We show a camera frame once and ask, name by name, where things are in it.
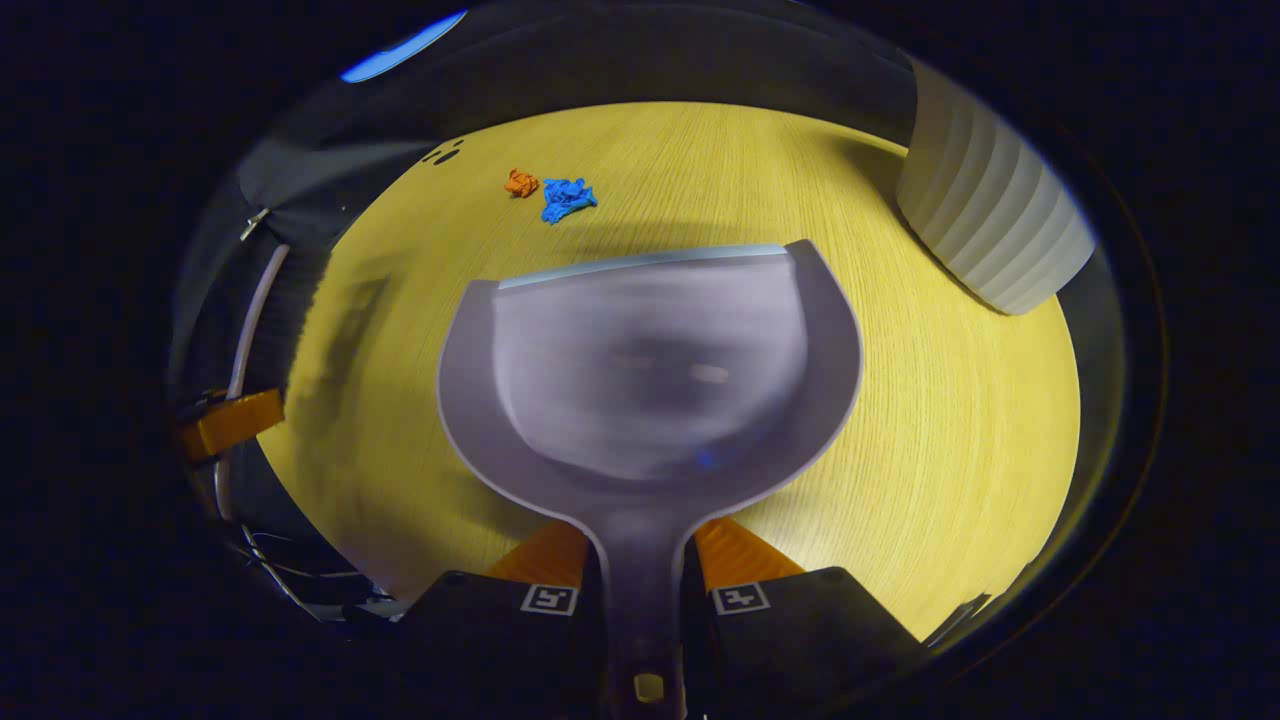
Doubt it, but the lilac plastic dustpan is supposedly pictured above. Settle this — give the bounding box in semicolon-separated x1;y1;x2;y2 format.
437;238;864;720

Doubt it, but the blue paper trash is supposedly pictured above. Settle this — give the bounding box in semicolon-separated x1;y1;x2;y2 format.
541;178;599;225

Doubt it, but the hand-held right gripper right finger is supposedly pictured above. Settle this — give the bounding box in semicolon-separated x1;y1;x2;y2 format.
685;517;926;720

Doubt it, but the yellow wooden desktop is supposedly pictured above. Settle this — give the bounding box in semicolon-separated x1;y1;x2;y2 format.
255;100;1083;641

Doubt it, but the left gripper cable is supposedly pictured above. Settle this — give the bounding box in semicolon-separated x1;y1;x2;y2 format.
240;525;396;613

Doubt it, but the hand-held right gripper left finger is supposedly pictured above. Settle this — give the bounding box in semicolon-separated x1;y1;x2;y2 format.
385;520;606;720

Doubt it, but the grey ribbed garbage bin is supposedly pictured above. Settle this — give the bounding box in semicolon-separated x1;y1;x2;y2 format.
895;55;1098;317

